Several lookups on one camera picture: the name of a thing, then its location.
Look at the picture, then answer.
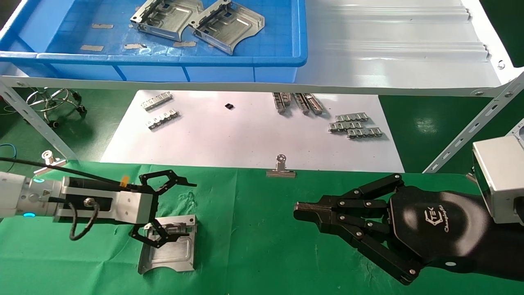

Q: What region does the bent sheet metal bracket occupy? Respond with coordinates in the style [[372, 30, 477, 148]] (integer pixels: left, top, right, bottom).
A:
[[130, 0, 204, 41], [187, 0, 265, 55], [137, 214, 198, 275]]

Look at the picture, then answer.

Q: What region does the perforated white rack strut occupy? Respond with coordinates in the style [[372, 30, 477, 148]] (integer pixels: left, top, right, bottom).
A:
[[424, 72, 524, 173], [0, 80, 78, 161]]

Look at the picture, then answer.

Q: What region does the white metal rack shelf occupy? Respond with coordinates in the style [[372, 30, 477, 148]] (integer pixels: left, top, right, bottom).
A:
[[0, 0, 524, 98]]

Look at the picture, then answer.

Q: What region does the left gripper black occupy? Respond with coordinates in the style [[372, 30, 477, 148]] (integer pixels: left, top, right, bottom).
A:
[[62, 169, 197, 249]]

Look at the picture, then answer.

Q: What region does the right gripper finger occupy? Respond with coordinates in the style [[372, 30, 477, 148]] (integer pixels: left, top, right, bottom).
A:
[[295, 173, 404, 213]]

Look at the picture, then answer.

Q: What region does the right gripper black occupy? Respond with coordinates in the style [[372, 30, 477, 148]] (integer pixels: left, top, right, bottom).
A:
[[295, 186, 492, 286]]

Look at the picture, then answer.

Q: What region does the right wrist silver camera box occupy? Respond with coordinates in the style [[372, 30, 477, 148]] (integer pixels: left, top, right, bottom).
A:
[[472, 135, 524, 225]]

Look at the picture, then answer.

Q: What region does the short looped black cable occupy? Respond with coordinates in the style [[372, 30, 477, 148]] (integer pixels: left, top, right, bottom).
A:
[[69, 200, 101, 241]]

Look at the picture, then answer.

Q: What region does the silver binder clip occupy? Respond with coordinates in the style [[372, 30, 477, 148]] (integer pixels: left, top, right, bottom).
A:
[[266, 154, 296, 179], [34, 150, 67, 176]]

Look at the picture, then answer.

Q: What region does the green table cloth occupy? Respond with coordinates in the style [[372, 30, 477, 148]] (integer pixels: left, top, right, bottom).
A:
[[0, 161, 524, 295]]

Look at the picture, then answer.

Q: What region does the long black cable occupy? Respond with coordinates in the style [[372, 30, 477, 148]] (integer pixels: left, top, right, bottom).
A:
[[0, 158, 136, 190]]

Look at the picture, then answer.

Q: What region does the white paper sheet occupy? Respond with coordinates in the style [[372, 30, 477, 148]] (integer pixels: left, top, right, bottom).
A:
[[100, 91, 405, 172]]

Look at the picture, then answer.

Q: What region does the blue plastic bin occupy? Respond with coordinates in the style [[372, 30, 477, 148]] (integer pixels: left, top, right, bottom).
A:
[[0, 0, 307, 82]]

